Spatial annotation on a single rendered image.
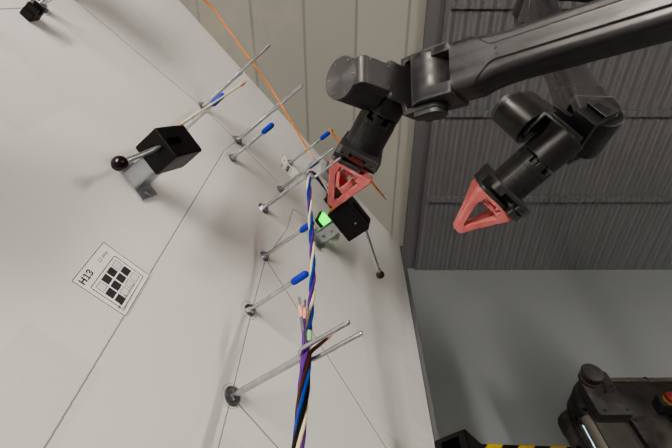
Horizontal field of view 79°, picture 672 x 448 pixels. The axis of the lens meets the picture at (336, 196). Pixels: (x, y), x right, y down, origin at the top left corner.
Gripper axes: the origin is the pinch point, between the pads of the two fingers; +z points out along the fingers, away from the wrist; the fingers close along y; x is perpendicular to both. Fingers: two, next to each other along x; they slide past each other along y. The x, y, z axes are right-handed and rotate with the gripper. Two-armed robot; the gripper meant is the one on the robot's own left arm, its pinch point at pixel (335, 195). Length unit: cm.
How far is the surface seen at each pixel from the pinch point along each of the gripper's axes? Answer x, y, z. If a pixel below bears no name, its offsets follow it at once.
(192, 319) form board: -7.4, 30.8, 5.7
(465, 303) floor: 89, -125, 67
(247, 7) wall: -65, -118, -10
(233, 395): -0.8, 34.0, 8.1
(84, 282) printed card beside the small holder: -15.2, 36.0, 2.2
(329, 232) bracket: 1.9, 0.5, 6.0
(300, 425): 4.0, 39.8, 0.9
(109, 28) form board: -37.4, 6.6, -8.6
